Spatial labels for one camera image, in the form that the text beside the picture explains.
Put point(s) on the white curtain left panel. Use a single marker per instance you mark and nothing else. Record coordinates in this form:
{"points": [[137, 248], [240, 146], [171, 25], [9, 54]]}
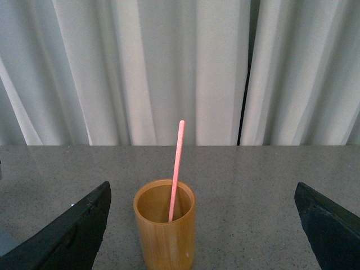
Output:
{"points": [[104, 73]]}

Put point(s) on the bamboo chopstick holder cup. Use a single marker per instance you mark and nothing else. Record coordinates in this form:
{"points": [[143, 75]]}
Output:
{"points": [[166, 245]]}

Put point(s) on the pink chopstick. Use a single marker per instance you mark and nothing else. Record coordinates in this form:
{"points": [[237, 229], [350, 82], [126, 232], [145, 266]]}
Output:
{"points": [[177, 162]]}

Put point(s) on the white curtain panel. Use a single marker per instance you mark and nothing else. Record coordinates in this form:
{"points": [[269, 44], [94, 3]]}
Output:
{"points": [[304, 76], [104, 73]]}

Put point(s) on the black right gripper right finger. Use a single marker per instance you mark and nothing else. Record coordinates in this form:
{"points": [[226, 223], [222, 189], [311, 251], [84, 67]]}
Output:
{"points": [[332, 230]]}

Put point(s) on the white curtain right panel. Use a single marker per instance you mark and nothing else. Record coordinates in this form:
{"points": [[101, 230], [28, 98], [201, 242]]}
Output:
{"points": [[304, 76]]}

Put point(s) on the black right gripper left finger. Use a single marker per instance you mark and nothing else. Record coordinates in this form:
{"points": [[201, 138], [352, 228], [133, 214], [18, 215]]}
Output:
{"points": [[71, 241]]}

